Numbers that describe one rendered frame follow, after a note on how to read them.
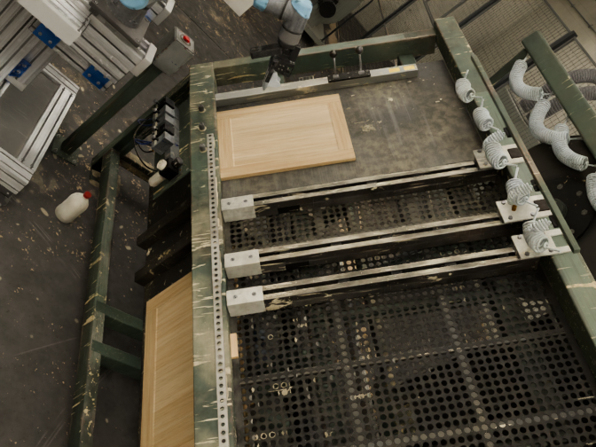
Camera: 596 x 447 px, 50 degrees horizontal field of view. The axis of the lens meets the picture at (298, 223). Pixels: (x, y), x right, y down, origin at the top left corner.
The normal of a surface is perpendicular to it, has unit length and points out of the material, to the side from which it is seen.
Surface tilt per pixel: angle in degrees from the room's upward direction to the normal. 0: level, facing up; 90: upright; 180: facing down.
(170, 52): 90
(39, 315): 0
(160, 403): 90
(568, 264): 55
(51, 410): 0
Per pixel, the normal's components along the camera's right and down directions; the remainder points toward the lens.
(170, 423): -0.65, -0.45
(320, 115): -0.10, -0.66
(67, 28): 0.00, 0.65
